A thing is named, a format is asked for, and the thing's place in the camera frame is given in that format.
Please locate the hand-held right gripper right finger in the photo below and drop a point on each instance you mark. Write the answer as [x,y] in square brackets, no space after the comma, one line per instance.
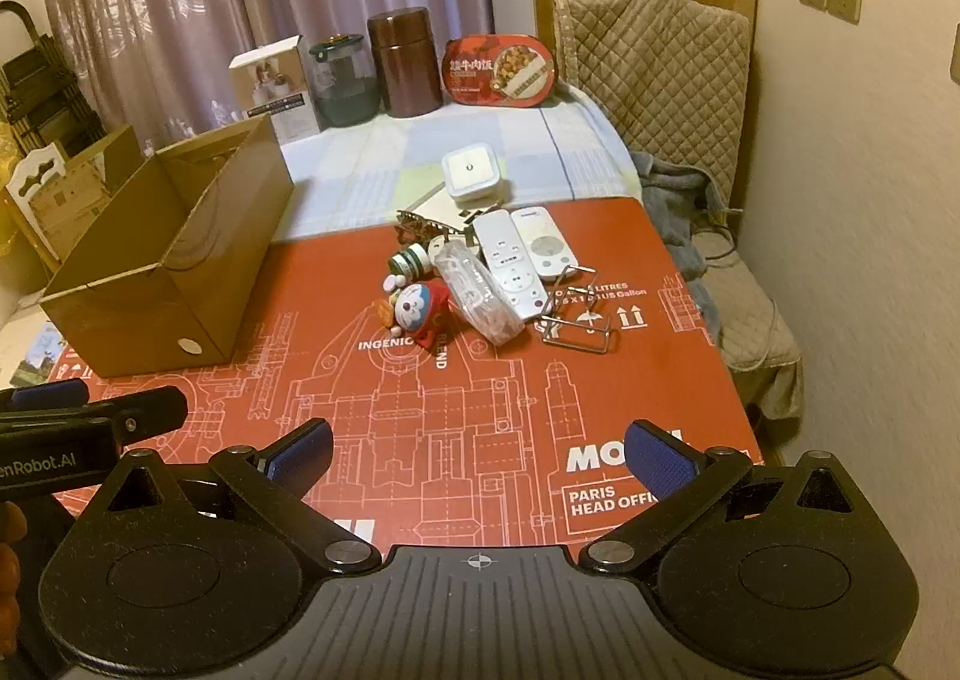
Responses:
[660,466]

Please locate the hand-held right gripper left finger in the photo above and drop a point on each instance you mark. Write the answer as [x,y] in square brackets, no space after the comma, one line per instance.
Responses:
[300,459]

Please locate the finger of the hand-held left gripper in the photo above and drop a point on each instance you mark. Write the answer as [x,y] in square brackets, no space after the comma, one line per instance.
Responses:
[52,395]
[150,410]

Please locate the cardboard box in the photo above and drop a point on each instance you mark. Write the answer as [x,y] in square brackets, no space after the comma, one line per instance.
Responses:
[150,320]

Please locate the blue cat figurine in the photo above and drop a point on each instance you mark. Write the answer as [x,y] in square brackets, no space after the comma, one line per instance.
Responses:
[416,309]

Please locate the green white small roll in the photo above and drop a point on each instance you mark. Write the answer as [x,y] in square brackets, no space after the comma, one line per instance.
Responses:
[409,262]

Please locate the white remote with round pad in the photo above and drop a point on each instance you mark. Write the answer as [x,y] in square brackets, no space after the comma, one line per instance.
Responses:
[547,241]

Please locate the white remote with many buttons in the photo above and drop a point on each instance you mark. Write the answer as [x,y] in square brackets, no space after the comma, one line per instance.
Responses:
[510,260]

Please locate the white card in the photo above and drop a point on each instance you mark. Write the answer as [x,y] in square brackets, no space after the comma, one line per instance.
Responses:
[442,208]

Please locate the white square container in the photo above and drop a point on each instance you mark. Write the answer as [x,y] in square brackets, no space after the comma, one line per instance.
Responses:
[471,170]

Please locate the person's left hand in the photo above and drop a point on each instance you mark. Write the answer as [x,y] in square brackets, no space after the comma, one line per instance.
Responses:
[7,575]

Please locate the green picture box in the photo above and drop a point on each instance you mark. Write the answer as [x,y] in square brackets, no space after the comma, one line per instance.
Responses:
[34,358]

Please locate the red printed mat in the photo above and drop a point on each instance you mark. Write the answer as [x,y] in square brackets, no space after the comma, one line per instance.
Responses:
[525,380]

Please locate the brown printed carton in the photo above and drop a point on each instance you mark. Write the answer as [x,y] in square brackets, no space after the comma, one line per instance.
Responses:
[90,185]

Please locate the white ornate cardboard cutout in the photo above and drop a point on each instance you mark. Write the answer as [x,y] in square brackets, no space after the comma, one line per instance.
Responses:
[34,181]

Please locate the grey cloth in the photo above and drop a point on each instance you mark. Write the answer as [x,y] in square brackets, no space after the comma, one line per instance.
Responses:
[667,193]

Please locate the pastel checked tablecloth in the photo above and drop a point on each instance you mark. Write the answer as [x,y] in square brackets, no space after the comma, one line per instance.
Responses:
[360,155]

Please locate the white product box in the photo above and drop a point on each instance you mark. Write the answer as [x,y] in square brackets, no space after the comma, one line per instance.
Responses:
[277,88]

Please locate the glass jar with green lid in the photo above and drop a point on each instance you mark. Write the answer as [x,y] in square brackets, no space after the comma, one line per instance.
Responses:
[345,88]

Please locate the beige quilted chair cover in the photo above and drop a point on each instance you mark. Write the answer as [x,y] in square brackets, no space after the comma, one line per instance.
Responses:
[660,65]

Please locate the brown cylindrical canister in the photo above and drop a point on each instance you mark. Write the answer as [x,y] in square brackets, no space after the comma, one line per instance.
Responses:
[405,65]

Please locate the red oval food package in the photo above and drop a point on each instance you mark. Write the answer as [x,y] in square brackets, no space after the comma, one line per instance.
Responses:
[499,73]

